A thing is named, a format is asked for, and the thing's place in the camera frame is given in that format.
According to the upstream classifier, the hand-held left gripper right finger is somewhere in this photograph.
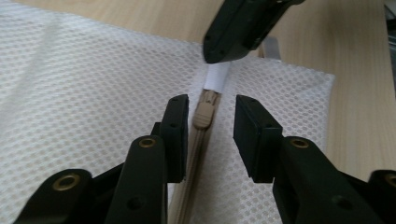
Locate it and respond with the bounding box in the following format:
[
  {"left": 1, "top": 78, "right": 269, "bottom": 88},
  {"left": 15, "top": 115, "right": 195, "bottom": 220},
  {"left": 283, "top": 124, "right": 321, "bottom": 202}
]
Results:
[{"left": 233, "top": 94, "right": 389, "bottom": 224}]

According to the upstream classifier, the white mesh laundry bag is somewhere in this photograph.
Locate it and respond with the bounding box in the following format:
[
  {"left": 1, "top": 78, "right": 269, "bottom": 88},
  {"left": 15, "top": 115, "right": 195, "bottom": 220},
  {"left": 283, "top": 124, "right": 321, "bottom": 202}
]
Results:
[{"left": 0, "top": 0, "right": 336, "bottom": 224}]

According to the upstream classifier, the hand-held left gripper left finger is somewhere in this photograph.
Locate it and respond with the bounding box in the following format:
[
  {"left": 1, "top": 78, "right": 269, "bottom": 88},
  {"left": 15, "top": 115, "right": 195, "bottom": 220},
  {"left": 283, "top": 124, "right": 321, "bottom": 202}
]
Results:
[{"left": 105, "top": 93, "right": 191, "bottom": 224}]

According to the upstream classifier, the beige zipper pull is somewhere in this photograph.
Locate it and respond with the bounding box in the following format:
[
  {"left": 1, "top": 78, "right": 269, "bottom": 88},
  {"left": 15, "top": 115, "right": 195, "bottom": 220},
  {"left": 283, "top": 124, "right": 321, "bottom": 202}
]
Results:
[{"left": 191, "top": 88, "right": 223, "bottom": 131}]

